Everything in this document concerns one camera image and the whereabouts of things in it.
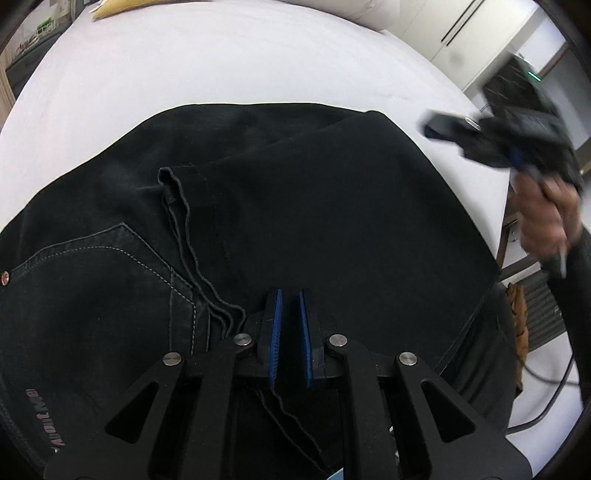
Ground beige curtain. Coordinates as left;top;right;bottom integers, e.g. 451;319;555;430
0;69;16;121

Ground person's dark trousers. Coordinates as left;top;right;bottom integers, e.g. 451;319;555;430
443;281;521;432

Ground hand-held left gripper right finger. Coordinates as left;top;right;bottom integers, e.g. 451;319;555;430
298;288;532;480

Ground person's right hand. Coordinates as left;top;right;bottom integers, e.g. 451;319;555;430
510;168;583;265

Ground bed with white sheet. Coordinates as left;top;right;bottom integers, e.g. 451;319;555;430
0;0;514;278

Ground dark grey nightstand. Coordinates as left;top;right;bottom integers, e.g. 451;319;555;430
4;37;75;89

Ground white wire basket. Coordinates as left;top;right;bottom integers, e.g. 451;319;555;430
13;16;57;52

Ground brown wooden object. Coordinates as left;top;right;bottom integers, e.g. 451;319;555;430
505;282;530;398

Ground white wardrobe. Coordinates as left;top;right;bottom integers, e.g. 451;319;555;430
383;0;572;93

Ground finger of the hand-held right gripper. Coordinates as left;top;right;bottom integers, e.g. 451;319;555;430
422;111;483;143
461;133;527;172

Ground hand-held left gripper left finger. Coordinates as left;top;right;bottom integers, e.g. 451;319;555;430
44;288;283;480

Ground black pants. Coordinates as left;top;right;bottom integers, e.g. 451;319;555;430
0;102;503;480

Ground black cable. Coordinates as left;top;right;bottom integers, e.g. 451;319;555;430
505;353;583;435

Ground grey slatted panel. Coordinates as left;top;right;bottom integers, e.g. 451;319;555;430
521;271;574;352

